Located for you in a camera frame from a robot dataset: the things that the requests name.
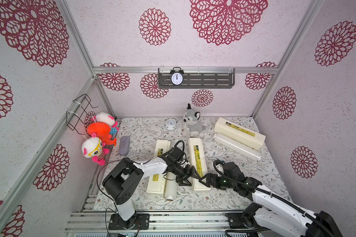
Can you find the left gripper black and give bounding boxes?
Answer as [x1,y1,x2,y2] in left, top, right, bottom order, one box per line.
[172,163,200,187]

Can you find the cream wrap dispenser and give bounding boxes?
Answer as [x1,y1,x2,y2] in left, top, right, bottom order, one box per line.
[146,140,171,195]
[188,138,211,193]

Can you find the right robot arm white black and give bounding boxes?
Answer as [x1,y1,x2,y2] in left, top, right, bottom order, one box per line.
[199,160,342,237]

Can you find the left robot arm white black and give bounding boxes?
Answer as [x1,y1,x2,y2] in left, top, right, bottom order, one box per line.
[102,140,201,222]

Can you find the left plastic wrap roll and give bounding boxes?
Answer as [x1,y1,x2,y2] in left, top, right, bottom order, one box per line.
[164,160,190,201]

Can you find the floral table mat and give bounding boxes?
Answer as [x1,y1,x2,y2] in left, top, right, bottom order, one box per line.
[117,117,291,211]

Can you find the grey husky plush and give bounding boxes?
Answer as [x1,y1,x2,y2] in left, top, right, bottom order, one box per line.
[182,103,205,138]

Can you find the back right cream dispenser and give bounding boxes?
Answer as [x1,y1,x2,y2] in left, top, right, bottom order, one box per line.
[214,118,266,150]

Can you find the small white round clock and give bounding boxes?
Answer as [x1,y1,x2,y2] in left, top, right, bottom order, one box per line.
[165,118,177,130]

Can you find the grey cloth roll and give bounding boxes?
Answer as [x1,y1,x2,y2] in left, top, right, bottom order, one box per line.
[118,136,130,156]

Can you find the red plush toy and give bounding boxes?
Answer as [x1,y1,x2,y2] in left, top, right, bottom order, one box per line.
[87,122,117,146]

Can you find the black alarm clock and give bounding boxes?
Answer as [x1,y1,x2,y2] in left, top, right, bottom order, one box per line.
[170,67,185,86]

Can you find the white plush with glasses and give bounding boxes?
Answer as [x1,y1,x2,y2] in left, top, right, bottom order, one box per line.
[82,137,109,166]

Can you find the white pink plush upper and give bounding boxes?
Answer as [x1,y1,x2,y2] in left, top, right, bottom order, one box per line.
[92,112,118,128]

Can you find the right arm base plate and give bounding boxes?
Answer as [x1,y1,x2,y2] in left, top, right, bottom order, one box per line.
[225,203,270,232]

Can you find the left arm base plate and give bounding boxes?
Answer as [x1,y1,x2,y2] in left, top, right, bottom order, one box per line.
[108,212,150,231]

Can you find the grey wall shelf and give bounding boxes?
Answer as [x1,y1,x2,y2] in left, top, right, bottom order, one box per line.
[157,68,235,89]

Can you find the black wire basket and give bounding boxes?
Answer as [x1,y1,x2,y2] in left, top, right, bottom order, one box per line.
[65,93,98,135]

